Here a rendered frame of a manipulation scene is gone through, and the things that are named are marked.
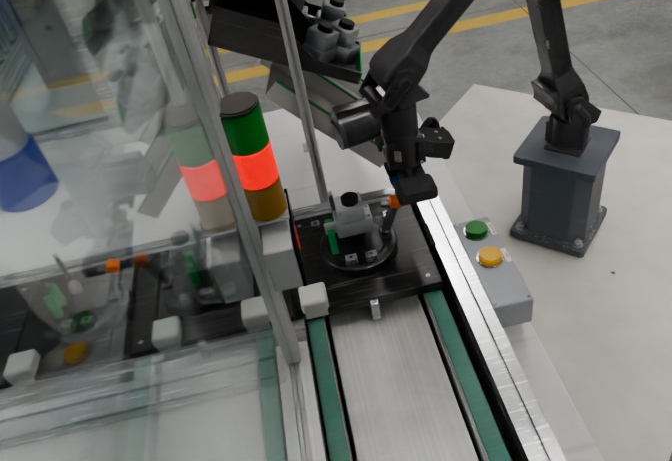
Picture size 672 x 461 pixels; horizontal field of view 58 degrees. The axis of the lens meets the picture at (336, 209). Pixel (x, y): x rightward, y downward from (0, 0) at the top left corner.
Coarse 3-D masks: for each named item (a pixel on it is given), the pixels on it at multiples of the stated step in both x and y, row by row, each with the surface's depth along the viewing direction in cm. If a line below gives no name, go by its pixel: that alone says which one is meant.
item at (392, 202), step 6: (390, 198) 104; (396, 198) 103; (384, 204) 104; (390, 204) 103; (396, 204) 103; (390, 210) 104; (396, 210) 105; (390, 216) 105; (384, 222) 107; (390, 222) 106; (384, 228) 107; (390, 228) 107
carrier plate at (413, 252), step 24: (408, 216) 114; (312, 240) 114; (408, 240) 110; (312, 264) 109; (408, 264) 105; (432, 264) 104; (336, 288) 103; (360, 288) 103; (384, 288) 102; (408, 288) 101; (432, 288) 102; (336, 312) 102
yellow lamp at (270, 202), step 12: (276, 180) 72; (252, 192) 72; (264, 192) 72; (276, 192) 73; (252, 204) 73; (264, 204) 73; (276, 204) 74; (252, 216) 75; (264, 216) 74; (276, 216) 74
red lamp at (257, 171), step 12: (240, 156) 68; (252, 156) 68; (264, 156) 69; (240, 168) 69; (252, 168) 69; (264, 168) 70; (276, 168) 72; (240, 180) 71; (252, 180) 70; (264, 180) 71
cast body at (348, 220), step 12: (348, 192) 103; (336, 204) 102; (348, 204) 101; (360, 204) 101; (336, 216) 105; (348, 216) 102; (360, 216) 102; (336, 228) 105; (348, 228) 103; (360, 228) 104; (372, 228) 104
